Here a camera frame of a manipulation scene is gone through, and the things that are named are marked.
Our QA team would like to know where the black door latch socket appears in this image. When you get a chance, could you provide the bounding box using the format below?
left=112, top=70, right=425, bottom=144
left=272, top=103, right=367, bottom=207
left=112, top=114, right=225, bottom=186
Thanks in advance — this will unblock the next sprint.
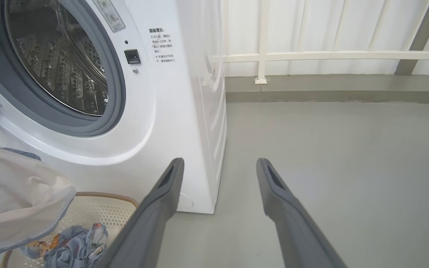
left=124, top=49, right=141, bottom=64

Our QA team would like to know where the round white filter cover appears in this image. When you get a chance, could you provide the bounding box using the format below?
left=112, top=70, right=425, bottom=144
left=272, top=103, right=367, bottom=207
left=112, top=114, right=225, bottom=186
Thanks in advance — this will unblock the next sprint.
left=177, top=192, right=194, bottom=210

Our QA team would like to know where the white washing machine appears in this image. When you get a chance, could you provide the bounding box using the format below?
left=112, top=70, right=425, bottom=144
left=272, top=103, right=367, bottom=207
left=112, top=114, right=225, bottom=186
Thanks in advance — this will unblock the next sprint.
left=0, top=0, right=228, bottom=214

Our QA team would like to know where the blue cartoon print garment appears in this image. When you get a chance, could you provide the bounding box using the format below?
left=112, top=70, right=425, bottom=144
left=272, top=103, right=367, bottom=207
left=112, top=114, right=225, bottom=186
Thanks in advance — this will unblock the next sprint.
left=20, top=223, right=109, bottom=268

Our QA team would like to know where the steel perforated washer drum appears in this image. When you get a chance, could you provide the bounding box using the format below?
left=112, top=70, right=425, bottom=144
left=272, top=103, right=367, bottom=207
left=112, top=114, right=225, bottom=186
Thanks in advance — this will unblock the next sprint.
left=4, top=0, right=109, bottom=117

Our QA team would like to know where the white pale blue garment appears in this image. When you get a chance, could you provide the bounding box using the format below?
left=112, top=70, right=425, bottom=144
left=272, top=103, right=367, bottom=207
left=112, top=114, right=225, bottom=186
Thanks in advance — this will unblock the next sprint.
left=0, top=146, right=77, bottom=260

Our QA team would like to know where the grey warning sticker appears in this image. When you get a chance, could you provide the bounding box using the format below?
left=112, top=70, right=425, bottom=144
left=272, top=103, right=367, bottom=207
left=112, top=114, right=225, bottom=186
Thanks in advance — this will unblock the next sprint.
left=92, top=0, right=126, bottom=33

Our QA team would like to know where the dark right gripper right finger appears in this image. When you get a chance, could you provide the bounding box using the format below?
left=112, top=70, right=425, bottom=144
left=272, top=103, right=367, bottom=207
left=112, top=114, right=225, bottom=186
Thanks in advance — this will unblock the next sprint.
left=256, top=158, right=349, bottom=268

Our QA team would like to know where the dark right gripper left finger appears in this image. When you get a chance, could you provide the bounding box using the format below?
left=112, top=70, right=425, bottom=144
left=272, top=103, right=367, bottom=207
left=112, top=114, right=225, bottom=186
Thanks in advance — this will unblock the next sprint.
left=95, top=157, right=185, bottom=268

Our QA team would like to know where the cream perforated laundry basket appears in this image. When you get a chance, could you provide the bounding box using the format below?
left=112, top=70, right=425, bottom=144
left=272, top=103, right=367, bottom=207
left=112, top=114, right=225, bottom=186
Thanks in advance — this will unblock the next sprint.
left=0, top=192, right=139, bottom=268

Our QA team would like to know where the white metal railing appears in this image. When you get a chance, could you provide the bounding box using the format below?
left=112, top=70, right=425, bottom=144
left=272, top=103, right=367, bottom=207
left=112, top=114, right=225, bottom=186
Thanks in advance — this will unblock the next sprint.
left=209, top=0, right=429, bottom=84

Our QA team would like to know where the grey rubber door gasket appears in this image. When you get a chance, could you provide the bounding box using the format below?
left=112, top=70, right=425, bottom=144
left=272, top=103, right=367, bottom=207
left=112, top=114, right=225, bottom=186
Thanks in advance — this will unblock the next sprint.
left=0, top=0, right=126, bottom=137

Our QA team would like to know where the grey slanted post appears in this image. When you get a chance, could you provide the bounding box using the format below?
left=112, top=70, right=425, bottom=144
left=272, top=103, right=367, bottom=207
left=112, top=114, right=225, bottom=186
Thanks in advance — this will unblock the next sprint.
left=394, top=0, right=429, bottom=76

